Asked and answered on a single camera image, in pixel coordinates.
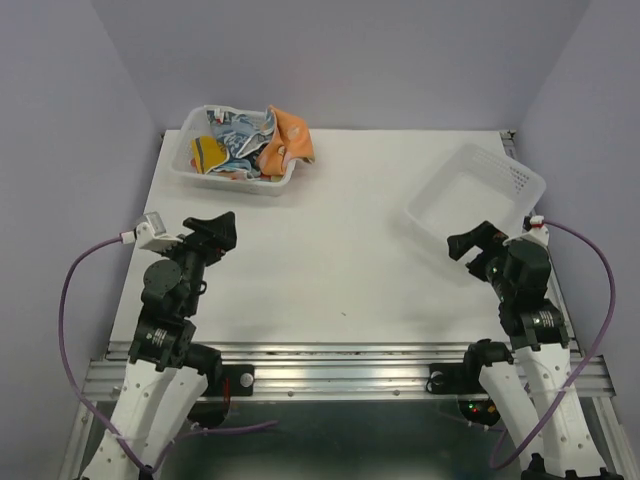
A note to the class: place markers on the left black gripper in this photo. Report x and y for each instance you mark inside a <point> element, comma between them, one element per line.
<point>214,236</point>

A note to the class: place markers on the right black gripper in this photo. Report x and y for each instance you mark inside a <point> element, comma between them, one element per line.
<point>484,235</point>

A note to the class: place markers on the blue patterned towel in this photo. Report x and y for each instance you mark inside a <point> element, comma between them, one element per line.
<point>244,136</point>

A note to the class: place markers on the orange polka dot towel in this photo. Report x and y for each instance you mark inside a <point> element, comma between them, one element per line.
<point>290,141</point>

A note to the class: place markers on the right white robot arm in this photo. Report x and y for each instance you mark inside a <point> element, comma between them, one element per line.
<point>531,379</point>

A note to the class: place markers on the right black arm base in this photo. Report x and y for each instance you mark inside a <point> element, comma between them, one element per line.
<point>474,404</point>

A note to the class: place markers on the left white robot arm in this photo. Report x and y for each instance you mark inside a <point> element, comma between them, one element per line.
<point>166,371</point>

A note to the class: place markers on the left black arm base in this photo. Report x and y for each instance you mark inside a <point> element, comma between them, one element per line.
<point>214,406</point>

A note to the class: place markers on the white basket with towels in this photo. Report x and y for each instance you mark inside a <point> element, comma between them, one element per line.
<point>197,124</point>

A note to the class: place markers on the empty white basket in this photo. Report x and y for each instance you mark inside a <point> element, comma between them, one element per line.
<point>472,186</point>

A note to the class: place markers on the yellow grey towel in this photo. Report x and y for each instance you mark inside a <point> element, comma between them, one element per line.
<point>208,154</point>

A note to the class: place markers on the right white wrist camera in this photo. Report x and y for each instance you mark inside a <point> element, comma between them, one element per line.
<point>535,231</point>

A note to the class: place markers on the aluminium frame rail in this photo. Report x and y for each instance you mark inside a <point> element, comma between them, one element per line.
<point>296,372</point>

